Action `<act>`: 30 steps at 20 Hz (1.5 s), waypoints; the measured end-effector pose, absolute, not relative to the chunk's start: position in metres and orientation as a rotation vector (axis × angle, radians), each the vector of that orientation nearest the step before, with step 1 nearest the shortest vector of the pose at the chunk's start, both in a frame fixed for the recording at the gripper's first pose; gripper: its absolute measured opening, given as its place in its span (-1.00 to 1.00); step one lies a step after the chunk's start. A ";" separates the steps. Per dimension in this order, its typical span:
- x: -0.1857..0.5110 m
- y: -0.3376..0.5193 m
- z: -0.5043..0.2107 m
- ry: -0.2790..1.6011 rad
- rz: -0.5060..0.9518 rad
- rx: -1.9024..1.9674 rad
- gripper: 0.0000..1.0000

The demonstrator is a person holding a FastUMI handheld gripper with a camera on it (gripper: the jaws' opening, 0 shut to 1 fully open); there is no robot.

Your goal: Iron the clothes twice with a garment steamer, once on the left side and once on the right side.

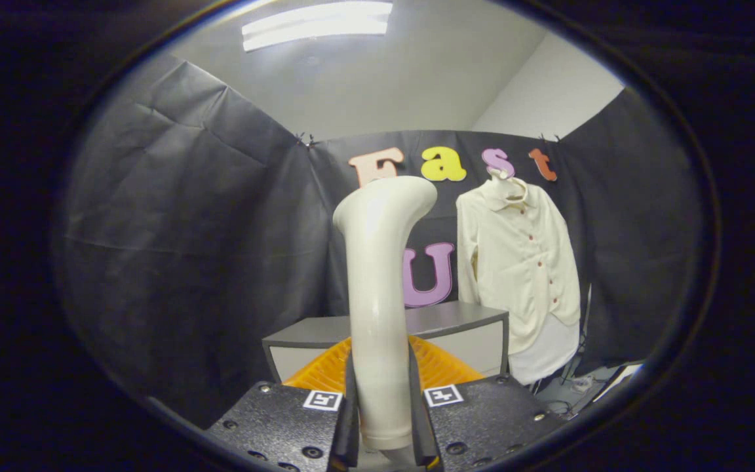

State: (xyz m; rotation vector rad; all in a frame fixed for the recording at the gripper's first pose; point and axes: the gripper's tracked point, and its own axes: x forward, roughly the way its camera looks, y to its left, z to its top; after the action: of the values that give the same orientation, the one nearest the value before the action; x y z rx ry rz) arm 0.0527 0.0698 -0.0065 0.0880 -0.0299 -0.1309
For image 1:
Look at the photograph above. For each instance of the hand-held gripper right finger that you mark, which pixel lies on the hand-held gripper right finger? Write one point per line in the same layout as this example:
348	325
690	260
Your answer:
419	413

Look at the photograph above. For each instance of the ceiling light panel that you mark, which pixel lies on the ceiling light panel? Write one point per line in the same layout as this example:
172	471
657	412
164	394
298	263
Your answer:
315	25

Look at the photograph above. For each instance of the white hanging cloth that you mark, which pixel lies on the white hanging cloth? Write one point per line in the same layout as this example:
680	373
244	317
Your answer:
548	357

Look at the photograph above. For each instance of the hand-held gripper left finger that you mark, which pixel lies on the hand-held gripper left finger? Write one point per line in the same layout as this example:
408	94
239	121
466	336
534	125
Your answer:
350	413

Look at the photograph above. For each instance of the grey and white cabinet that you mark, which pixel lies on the grey and white cabinet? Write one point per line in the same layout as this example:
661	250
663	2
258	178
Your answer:
456	321

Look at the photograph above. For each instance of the black backdrop cloth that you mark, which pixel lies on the black backdrop cloth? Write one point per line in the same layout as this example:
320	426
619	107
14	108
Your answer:
187	262

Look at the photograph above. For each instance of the cream button shirt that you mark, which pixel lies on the cream button shirt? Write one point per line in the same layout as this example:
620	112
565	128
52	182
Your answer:
508	269

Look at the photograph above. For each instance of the white plastic hanger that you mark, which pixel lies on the white plastic hanger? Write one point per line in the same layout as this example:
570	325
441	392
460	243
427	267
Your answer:
510	190

